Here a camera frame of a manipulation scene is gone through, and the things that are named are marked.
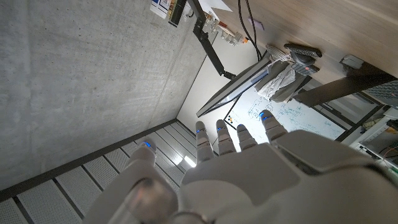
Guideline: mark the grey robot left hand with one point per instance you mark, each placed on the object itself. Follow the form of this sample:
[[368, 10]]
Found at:
[[248, 183]]

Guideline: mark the ceiling light strip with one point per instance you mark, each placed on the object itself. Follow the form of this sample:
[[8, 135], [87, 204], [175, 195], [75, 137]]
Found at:
[[189, 161]]

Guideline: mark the black computer monitor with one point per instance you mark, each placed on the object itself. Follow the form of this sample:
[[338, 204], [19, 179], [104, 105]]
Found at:
[[233, 88]]

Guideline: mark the grey office chair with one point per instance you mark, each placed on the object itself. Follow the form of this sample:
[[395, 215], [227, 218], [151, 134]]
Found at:
[[290, 90]]

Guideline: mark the white cloth on chair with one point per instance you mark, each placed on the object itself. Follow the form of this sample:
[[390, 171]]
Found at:
[[278, 82]]

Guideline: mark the black remote control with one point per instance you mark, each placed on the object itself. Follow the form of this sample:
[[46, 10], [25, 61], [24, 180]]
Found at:
[[306, 69]]

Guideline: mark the white shelf cabinet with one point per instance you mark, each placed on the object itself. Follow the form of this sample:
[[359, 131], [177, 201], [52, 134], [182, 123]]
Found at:
[[376, 140]]

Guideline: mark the white power box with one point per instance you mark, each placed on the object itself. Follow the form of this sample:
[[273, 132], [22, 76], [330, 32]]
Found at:
[[352, 61]]

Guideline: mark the purple sticky note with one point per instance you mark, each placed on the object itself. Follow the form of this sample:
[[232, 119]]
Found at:
[[256, 23]]

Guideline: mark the white paper sheet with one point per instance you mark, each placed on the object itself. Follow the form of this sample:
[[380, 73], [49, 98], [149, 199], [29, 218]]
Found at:
[[214, 4]]

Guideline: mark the whiteboard with black frame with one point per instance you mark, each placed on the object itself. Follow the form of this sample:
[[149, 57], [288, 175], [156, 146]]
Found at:
[[298, 118]]

